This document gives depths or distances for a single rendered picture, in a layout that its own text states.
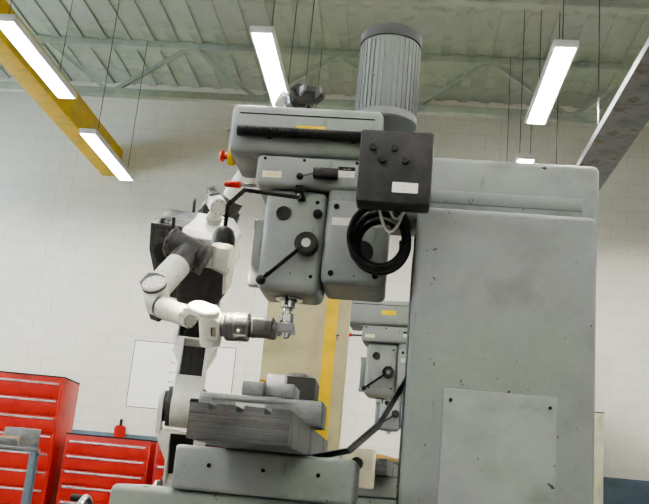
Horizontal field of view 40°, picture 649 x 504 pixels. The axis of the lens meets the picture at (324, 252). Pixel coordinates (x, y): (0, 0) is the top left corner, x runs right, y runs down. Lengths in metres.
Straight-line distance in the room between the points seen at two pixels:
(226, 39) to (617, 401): 6.83
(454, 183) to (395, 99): 0.33
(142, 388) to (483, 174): 9.78
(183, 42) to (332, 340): 8.06
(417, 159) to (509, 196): 0.38
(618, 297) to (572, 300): 9.78
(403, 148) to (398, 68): 0.47
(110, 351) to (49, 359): 0.84
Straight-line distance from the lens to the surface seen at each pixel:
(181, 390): 3.22
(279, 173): 2.69
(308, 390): 2.96
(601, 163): 7.77
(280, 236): 2.65
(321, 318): 4.44
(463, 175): 2.69
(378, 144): 2.44
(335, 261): 2.60
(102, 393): 12.29
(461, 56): 11.63
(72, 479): 7.66
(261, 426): 2.01
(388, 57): 2.85
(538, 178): 2.71
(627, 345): 12.18
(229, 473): 2.50
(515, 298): 2.48
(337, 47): 11.64
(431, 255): 2.49
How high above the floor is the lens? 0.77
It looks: 15 degrees up
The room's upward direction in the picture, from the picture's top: 5 degrees clockwise
